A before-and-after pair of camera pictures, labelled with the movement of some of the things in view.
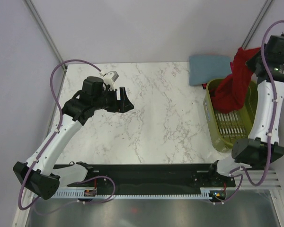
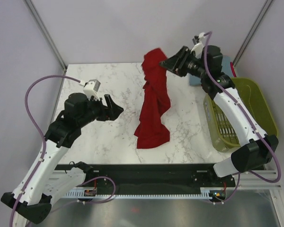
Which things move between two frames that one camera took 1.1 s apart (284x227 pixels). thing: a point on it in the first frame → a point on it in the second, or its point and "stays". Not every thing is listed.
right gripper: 251,63 → 175,61
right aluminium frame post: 266,5 stays
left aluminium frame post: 47,32 stays
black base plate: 154,176 stays
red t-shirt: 228,95 → 151,132
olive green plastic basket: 226,127 stays
